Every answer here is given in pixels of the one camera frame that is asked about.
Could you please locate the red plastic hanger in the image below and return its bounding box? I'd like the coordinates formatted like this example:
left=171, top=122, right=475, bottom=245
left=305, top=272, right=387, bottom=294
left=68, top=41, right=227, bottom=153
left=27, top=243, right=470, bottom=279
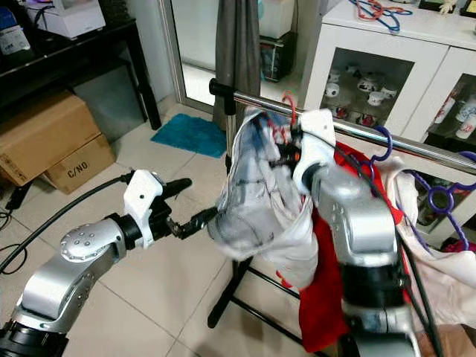
left=280, top=90, right=299, bottom=124

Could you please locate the white blue printed garment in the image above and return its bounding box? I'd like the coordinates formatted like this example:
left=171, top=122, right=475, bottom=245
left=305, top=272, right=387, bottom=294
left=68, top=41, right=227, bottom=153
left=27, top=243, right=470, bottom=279
left=206, top=107, right=325, bottom=292

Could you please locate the purple plastic hanger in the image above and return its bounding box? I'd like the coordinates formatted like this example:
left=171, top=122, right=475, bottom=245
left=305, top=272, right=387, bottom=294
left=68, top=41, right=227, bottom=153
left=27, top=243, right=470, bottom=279
left=370, top=123, right=395, bottom=166
left=408, top=151, right=476, bottom=252

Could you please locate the blue plastic hanger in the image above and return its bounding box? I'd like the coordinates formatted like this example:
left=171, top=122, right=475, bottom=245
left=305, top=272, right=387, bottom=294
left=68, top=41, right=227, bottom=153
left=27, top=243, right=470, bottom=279
left=348, top=0, right=414, bottom=35

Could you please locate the blue floor mat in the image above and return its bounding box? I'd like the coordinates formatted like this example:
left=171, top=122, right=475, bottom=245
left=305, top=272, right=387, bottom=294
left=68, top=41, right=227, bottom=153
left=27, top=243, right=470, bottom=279
left=150, top=112, right=228, bottom=159

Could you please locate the black appliance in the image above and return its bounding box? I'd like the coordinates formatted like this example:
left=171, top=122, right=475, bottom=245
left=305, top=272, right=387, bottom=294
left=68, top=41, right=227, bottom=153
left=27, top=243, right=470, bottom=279
left=260, top=30, right=299, bottom=83

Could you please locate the small printed cardboard box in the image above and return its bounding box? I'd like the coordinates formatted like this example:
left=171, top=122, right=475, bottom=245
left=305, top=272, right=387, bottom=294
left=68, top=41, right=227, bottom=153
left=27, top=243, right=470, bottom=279
left=44, top=133, right=117, bottom=195

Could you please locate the grey curtain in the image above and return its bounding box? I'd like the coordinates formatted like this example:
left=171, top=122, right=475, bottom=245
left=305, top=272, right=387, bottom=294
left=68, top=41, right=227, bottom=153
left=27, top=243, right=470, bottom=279
left=213, top=0, right=263, bottom=133

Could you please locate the grey panel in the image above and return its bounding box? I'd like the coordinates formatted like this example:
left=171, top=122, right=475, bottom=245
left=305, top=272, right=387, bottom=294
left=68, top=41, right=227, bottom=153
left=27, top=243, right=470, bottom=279
left=73, top=62, right=151, bottom=144

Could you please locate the metal clothes rack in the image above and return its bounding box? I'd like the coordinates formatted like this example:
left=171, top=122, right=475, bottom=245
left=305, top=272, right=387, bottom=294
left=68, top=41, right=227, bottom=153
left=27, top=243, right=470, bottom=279
left=207, top=77, right=476, bottom=350

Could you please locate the large cardboard box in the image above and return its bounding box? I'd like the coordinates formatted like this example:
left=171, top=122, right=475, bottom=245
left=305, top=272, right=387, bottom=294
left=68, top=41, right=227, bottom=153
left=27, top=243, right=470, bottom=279
left=0, top=90, right=102, bottom=187

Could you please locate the white glass door cabinet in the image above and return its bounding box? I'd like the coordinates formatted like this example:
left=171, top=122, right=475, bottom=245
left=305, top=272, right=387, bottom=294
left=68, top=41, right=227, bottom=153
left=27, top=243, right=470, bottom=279
left=300, top=0, right=476, bottom=231

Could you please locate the black power adapter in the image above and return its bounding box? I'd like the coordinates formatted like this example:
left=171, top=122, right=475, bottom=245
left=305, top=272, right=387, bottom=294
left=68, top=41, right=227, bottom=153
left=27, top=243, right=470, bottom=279
left=7, top=181, right=31, bottom=211

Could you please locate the red garment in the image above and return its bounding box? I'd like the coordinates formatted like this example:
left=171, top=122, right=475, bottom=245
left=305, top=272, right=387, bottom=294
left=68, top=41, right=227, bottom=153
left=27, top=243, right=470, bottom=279
left=277, top=140, right=404, bottom=355

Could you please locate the black table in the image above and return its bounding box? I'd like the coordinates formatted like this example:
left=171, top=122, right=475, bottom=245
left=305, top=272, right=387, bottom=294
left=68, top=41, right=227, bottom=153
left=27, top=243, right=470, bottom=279
left=0, top=0, right=163, bottom=133

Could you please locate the blue white small box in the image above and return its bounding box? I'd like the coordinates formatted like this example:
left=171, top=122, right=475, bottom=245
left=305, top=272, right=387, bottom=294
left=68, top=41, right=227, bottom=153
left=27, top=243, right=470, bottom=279
left=0, top=6, right=32, bottom=55

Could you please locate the white product box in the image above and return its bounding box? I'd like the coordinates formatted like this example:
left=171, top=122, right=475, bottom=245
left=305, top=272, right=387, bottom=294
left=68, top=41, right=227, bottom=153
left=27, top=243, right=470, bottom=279
left=28, top=0, right=107, bottom=40

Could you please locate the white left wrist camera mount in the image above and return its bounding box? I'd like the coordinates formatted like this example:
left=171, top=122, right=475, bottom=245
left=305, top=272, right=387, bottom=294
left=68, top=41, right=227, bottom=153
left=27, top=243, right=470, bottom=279
left=123, top=169, right=170, bottom=248

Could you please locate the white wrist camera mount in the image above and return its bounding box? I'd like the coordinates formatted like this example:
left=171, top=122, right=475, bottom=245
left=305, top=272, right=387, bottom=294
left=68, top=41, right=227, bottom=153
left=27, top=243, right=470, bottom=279
left=123, top=169, right=170, bottom=248
left=292, top=109, right=338, bottom=192

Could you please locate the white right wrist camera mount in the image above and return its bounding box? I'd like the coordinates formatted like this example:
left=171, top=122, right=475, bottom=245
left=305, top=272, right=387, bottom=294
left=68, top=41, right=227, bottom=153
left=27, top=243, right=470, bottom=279
left=292, top=109, right=338, bottom=192

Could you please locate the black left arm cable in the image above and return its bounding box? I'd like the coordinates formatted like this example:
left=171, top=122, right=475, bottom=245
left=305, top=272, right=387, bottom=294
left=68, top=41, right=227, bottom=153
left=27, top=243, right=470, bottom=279
left=0, top=173, right=133, bottom=273

